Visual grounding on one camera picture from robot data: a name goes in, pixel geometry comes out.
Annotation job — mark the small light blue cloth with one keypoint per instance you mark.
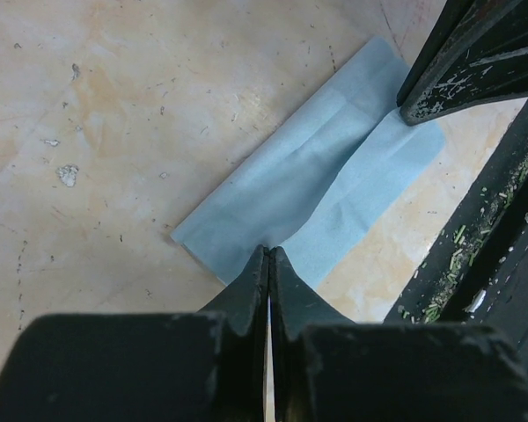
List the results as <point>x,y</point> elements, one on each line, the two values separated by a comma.
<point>318,184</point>

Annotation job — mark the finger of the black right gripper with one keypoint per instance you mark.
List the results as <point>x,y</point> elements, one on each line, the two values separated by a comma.
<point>449,18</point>
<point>485,60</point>

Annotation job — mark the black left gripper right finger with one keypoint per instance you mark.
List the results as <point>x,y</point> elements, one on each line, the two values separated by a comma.
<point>329,368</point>

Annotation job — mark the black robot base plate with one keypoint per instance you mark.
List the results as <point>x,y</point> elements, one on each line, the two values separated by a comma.
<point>476,272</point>

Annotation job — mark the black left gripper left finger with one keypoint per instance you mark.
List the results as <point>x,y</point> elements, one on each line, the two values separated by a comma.
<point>207,365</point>

